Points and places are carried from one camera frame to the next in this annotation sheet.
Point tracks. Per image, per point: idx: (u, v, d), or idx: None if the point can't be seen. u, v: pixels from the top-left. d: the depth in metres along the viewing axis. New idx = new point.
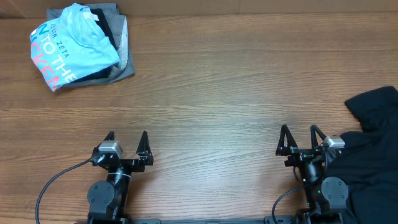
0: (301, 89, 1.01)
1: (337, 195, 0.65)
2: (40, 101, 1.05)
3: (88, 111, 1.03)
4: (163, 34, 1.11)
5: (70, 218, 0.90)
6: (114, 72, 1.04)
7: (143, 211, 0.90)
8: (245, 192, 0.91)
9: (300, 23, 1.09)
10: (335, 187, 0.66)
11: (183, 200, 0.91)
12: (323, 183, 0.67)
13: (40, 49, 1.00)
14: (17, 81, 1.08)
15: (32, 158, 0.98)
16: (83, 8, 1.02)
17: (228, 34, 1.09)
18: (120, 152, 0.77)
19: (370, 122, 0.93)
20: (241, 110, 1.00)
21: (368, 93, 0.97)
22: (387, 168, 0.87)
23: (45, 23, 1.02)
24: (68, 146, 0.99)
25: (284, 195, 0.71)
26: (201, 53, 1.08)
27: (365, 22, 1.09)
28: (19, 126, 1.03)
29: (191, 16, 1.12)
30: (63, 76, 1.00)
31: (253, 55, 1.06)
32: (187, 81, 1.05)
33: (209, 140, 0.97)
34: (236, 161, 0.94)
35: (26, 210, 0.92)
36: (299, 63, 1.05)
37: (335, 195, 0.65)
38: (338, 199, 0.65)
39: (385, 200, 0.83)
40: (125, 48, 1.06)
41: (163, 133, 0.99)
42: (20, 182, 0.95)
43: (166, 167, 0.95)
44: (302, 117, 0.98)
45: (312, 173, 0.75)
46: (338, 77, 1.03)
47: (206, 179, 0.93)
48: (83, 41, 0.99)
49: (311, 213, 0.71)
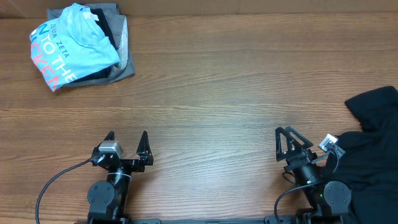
0: (301, 89, 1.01)
1: (340, 200, 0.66)
2: (40, 101, 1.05)
3: (88, 111, 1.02)
4: (163, 34, 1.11)
5: (70, 218, 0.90)
6: (114, 72, 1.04)
7: (143, 211, 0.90)
8: (245, 193, 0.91)
9: (300, 23, 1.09)
10: (339, 192, 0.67)
11: (183, 200, 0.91)
12: (326, 187, 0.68)
13: (40, 49, 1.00)
14: (17, 81, 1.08)
15: (31, 158, 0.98)
16: (83, 8, 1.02)
17: (228, 34, 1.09)
18: (120, 152, 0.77)
19: (370, 122, 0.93)
20: (241, 110, 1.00)
21: (368, 92, 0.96)
22: (387, 168, 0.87)
23: (45, 23, 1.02)
24: (68, 146, 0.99)
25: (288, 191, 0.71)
26: (201, 53, 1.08)
27: (365, 22, 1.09)
28: (19, 126, 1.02)
29: (191, 16, 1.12)
30: (62, 76, 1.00)
31: (253, 55, 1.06)
32: (187, 81, 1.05)
33: (209, 140, 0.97)
34: (236, 161, 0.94)
35: (26, 210, 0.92)
36: (299, 63, 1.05)
37: (337, 200, 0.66)
38: (341, 204, 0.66)
39: (385, 200, 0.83)
40: (125, 48, 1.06)
41: (163, 133, 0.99)
42: (20, 182, 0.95)
43: (166, 167, 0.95)
44: (302, 117, 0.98)
45: (308, 175, 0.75)
46: (338, 77, 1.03)
47: (206, 179, 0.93)
48: (82, 41, 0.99)
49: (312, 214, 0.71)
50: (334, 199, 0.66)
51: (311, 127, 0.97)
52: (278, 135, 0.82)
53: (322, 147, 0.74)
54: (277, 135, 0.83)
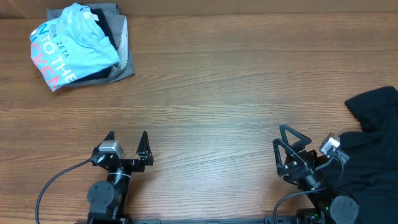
0: (301, 89, 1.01)
1: (347, 216, 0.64)
2: (40, 101, 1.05)
3: (88, 111, 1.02)
4: (163, 34, 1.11)
5: (70, 218, 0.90)
6: (114, 72, 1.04)
7: (143, 211, 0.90)
8: (245, 193, 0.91)
9: (300, 23, 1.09)
10: (346, 208, 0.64)
11: (183, 200, 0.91)
12: (333, 202, 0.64)
13: (40, 49, 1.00)
14: (17, 81, 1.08)
15: (31, 158, 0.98)
16: (83, 7, 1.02)
17: (228, 34, 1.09)
18: (120, 152, 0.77)
19: (370, 122, 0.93)
20: (241, 110, 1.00)
21: (368, 92, 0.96)
22: (387, 168, 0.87)
23: (45, 23, 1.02)
24: (68, 146, 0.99)
25: (288, 198, 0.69)
26: (201, 53, 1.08)
27: (365, 22, 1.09)
28: (19, 126, 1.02)
29: (191, 16, 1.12)
30: (63, 76, 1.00)
31: (253, 55, 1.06)
32: (187, 81, 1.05)
33: (209, 140, 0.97)
34: (236, 161, 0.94)
35: (26, 210, 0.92)
36: (299, 63, 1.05)
37: (344, 216, 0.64)
38: (346, 219, 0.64)
39: (385, 200, 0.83)
40: (125, 48, 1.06)
41: (163, 133, 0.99)
42: (20, 182, 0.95)
43: (166, 167, 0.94)
44: (302, 117, 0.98)
45: (313, 182, 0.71)
46: (338, 77, 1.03)
47: (206, 179, 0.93)
48: (82, 41, 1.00)
49: (314, 220, 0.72)
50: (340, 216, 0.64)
51: (311, 127, 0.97)
52: (275, 147, 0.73)
53: (324, 152, 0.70)
54: (275, 147, 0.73)
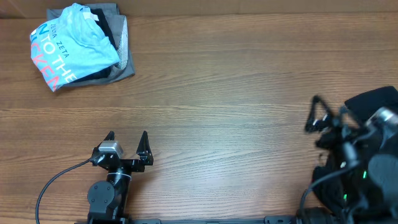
0: (301, 90, 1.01)
1: (395, 181, 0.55)
2: (41, 101, 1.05)
3: (88, 111, 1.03)
4: (162, 34, 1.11)
5: (70, 218, 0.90)
6: (114, 72, 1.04)
7: (143, 211, 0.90)
8: (245, 193, 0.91)
9: (300, 23, 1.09)
10: (388, 172, 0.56)
11: (183, 200, 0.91)
12: (370, 163, 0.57)
13: (40, 49, 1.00)
14: (17, 81, 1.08)
15: (31, 158, 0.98)
16: (83, 8, 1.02)
17: (228, 34, 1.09)
18: (120, 152, 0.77)
19: None
20: (241, 110, 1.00)
21: (367, 91, 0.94)
22: None
23: (45, 23, 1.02)
24: (68, 146, 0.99)
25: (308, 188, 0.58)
26: (201, 54, 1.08)
27: (365, 22, 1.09)
28: (19, 126, 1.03)
29: (191, 16, 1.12)
30: (62, 76, 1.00)
31: (253, 55, 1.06)
32: (187, 81, 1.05)
33: (209, 140, 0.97)
34: (236, 161, 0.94)
35: (27, 210, 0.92)
36: (299, 63, 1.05)
37: (390, 177, 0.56)
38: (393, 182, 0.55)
39: None
40: (125, 48, 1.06)
41: (163, 133, 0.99)
42: (20, 182, 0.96)
43: (166, 167, 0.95)
44: (302, 117, 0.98)
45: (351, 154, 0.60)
46: (337, 77, 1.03)
47: (206, 179, 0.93)
48: (82, 41, 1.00)
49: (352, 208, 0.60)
50: (387, 180, 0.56)
51: None
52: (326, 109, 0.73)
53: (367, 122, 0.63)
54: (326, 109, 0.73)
